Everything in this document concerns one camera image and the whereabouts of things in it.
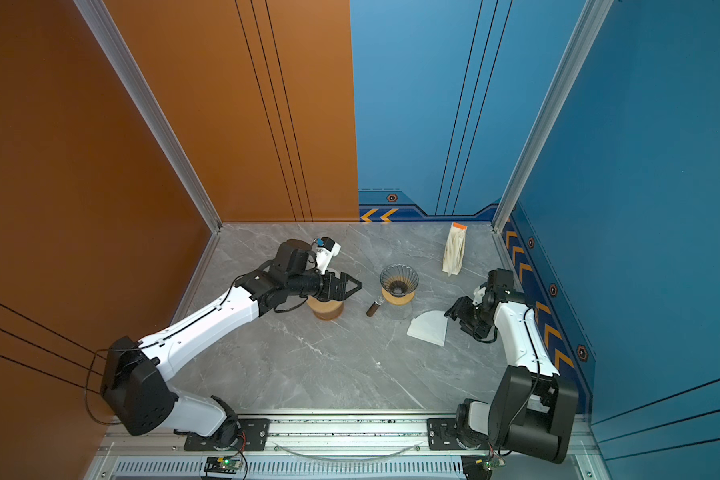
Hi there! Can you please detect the right circuit board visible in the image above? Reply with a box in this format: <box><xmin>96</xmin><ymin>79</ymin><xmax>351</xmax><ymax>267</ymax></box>
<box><xmin>461</xmin><ymin>456</ymin><xmax>506</xmax><ymax>480</ymax></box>

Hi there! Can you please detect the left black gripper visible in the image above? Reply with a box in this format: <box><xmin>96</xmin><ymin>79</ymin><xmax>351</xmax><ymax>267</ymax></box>
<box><xmin>286</xmin><ymin>269</ymin><xmax>363</xmax><ymax>300</ymax></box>

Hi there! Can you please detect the left aluminium corner post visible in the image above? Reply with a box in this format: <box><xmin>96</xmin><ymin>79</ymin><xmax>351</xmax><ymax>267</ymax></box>
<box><xmin>74</xmin><ymin>0</ymin><xmax>222</xmax><ymax>233</ymax></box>

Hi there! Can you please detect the coffee filter bag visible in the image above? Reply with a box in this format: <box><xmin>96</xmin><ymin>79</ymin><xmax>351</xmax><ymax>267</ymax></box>
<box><xmin>442</xmin><ymin>222</ymin><xmax>467</xmax><ymax>276</ymax></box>

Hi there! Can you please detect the left circuit board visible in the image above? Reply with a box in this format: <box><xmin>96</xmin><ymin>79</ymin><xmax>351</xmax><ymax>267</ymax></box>
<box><xmin>203</xmin><ymin>456</ymin><xmax>245</xmax><ymax>478</ymax></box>

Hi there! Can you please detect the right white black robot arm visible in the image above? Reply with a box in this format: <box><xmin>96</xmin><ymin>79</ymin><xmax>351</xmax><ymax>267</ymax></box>
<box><xmin>445</xmin><ymin>269</ymin><xmax>579</xmax><ymax>464</ymax></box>

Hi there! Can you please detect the aluminium corner post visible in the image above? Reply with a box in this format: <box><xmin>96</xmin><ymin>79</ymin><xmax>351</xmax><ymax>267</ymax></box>
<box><xmin>491</xmin><ymin>0</ymin><xmax>614</xmax><ymax>234</ymax></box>
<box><xmin>74</xmin><ymin>0</ymin><xmax>222</xmax><ymax>233</ymax></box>

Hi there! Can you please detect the grey glass dripper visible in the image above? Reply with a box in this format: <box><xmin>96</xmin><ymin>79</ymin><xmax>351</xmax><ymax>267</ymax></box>
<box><xmin>379</xmin><ymin>264</ymin><xmax>419</xmax><ymax>298</ymax></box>

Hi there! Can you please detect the right aluminium corner post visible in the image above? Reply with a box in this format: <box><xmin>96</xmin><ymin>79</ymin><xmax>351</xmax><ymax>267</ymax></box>
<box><xmin>491</xmin><ymin>0</ymin><xmax>614</xmax><ymax>234</ymax></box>

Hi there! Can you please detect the circuit board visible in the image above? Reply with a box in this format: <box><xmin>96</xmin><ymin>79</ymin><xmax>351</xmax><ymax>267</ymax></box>
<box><xmin>203</xmin><ymin>456</ymin><xmax>245</xmax><ymax>478</ymax></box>
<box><xmin>461</xmin><ymin>456</ymin><xmax>506</xmax><ymax>480</ymax></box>

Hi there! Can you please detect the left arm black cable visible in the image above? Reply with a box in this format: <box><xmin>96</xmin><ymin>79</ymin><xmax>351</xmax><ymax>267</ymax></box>
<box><xmin>83</xmin><ymin>257</ymin><xmax>310</xmax><ymax>427</ymax></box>

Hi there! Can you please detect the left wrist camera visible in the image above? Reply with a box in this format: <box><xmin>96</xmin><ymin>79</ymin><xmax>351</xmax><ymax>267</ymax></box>
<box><xmin>314</xmin><ymin>236</ymin><xmax>341</xmax><ymax>275</ymax></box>

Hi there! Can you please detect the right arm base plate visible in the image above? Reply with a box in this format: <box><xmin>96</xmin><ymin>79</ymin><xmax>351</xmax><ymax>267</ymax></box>
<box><xmin>426</xmin><ymin>417</ymin><xmax>471</xmax><ymax>451</ymax></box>

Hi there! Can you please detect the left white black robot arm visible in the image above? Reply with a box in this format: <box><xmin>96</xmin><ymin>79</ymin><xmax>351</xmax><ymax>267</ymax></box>
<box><xmin>100</xmin><ymin>237</ymin><xmax>363</xmax><ymax>451</ymax></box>

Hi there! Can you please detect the aluminium front rail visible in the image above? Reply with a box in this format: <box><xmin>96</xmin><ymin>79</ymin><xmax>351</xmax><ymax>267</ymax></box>
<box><xmin>85</xmin><ymin>410</ymin><xmax>609</xmax><ymax>479</ymax></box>

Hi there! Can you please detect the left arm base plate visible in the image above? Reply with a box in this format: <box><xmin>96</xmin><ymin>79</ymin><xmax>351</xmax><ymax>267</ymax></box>
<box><xmin>183</xmin><ymin>418</ymin><xmax>271</xmax><ymax>453</ymax></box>

